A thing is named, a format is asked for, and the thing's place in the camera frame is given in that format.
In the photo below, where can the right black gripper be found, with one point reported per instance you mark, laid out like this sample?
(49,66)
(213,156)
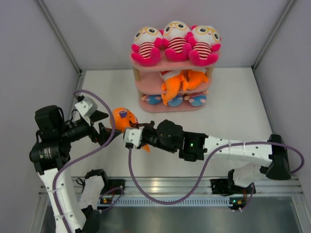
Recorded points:
(147,126)

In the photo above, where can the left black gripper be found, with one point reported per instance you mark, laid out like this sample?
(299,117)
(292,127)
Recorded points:
(103,136)

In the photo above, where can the orange shark plush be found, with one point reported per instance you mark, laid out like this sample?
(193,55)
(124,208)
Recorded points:
(123,118)
(173,79)
(196,77)

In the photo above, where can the black-haired doll plush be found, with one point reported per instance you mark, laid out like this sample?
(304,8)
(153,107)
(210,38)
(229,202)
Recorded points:
(176,101)

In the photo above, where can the blue-hat doll plush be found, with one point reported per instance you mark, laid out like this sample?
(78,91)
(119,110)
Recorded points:
(196,99)

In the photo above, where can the pink panda plush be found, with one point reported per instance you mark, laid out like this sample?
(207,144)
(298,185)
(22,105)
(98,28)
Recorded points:
(146,46)
(175,41)
(205,43)

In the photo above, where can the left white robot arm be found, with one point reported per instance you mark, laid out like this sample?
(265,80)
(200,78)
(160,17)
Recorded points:
(51,159)

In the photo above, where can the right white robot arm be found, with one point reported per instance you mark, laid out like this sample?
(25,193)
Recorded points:
(264,159)

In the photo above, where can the doll plush on bottom shelf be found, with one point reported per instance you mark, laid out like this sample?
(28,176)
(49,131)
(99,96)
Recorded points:
(152,99)

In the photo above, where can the pink three-tier shelf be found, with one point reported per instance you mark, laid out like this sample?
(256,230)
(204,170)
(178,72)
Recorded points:
(149,82)

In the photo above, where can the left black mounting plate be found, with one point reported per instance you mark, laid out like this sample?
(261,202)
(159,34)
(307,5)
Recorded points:
(116,183)

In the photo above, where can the black mounting plate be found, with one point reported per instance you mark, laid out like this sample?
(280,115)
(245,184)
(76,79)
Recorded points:
(224,187)
(116,183)

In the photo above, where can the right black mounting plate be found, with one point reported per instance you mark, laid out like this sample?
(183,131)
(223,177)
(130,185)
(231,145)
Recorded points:
(224,187)

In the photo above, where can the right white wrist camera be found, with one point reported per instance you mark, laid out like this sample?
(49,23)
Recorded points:
(133,136)

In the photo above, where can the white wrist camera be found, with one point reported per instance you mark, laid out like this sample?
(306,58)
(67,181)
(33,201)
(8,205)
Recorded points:
(133,136)
(86,107)

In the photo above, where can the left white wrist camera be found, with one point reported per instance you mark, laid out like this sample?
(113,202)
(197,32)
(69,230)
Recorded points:
(86,107)

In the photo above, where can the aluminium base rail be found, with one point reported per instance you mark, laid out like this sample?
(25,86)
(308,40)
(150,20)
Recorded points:
(179,186)

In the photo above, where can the white slotted cable duct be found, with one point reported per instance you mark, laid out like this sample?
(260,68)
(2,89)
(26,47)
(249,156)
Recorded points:
(125,201)

